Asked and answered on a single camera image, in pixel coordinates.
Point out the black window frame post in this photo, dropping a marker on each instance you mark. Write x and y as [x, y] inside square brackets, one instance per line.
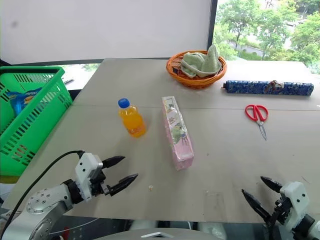
[212, 25]

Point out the orange juice bottle blue cap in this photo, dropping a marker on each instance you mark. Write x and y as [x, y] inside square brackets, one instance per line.
[132, 122]

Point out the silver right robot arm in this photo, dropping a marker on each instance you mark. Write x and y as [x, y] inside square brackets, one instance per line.
[308, 225]

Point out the blue snack bag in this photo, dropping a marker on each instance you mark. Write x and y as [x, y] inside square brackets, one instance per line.
[17, 100]

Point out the pale green cloth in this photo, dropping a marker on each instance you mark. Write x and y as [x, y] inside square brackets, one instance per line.
[210, 62]

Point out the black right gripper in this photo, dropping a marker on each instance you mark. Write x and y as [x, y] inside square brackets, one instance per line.
[281, 212]

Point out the orange wicker basket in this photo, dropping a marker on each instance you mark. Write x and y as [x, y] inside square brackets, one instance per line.
[197, 81]

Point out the rolled blue patterned mat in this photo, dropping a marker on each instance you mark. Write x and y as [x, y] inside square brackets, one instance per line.
[250, 87]

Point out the long pink printed box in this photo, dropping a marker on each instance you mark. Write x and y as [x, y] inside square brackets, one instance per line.
[177, 132]

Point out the white roller blind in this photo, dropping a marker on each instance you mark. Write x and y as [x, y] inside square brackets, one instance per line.
[100, 25]

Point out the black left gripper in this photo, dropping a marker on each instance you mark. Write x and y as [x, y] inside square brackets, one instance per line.
[98, 183]

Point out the green plastic basket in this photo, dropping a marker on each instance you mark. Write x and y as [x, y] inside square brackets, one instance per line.
[30, 70]

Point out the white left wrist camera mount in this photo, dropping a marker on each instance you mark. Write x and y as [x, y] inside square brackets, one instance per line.
[85, 170]

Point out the small pale crumb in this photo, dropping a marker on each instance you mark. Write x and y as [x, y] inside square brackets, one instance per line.
[150, 188]

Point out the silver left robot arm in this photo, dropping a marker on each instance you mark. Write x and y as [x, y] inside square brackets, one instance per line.
[40, 202]

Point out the green trees outside window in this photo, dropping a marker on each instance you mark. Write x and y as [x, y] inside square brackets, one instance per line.
[270, 30]

